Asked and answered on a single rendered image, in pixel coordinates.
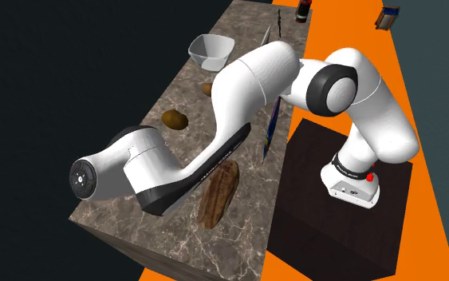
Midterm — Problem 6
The brown bread loaf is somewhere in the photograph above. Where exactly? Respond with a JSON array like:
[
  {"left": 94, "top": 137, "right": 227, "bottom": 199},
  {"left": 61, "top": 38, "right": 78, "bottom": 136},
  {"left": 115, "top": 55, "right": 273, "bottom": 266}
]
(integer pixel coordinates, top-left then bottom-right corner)
[{"left": 196, "top": 160, "right": 241, "bottom": 230}]

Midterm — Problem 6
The dark robot stand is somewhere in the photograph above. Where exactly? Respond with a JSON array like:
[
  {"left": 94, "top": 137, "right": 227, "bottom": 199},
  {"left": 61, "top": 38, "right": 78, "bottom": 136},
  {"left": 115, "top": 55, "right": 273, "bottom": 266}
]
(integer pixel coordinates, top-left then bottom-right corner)
[{"left": 266, "top": 117, "right": 414, "bottom": 281}]

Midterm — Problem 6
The silver knife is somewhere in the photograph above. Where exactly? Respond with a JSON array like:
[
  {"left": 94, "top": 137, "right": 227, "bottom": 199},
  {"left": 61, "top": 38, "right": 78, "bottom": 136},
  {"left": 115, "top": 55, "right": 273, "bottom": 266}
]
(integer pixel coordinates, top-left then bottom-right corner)
[{"left": 260, "top": 25, "right": 273, "bottom": 47}]

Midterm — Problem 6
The red and black bottle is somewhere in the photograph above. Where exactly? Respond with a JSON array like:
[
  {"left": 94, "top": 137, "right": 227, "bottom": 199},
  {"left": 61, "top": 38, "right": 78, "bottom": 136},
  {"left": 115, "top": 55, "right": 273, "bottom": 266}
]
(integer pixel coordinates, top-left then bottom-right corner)
[{"left": 295, "top": 0, "right": 312, "bottom": 24}]

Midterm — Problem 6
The white bowl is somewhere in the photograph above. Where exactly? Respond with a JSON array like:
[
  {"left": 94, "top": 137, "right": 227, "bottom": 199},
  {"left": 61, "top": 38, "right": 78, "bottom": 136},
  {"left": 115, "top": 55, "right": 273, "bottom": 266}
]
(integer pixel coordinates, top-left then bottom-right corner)
[{"left": 187, "top": 34, "right": 236, "bottom": 73}]

